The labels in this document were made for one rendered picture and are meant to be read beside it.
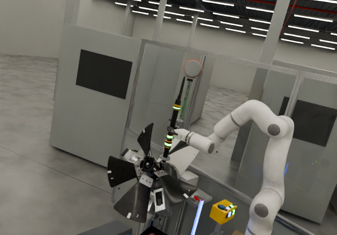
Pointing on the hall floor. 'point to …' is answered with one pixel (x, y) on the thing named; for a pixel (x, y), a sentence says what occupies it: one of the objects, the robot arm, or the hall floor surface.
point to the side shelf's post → (180, 218)
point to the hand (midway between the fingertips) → (171, 129)
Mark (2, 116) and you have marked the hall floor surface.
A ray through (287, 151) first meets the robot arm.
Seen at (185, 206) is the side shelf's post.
